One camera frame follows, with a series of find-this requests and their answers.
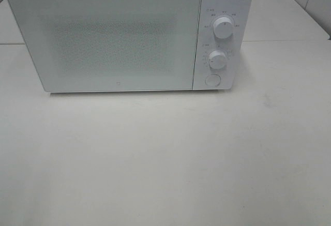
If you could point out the white round door button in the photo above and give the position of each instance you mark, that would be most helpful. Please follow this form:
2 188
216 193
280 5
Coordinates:
213 80

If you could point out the white microwave knob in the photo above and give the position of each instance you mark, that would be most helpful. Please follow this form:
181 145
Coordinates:
217 60
223 27

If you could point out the white microwave door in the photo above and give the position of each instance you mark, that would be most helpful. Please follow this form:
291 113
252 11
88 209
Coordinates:
110 45

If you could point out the white microwave oven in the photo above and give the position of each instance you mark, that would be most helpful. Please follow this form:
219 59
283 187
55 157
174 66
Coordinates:
222 1

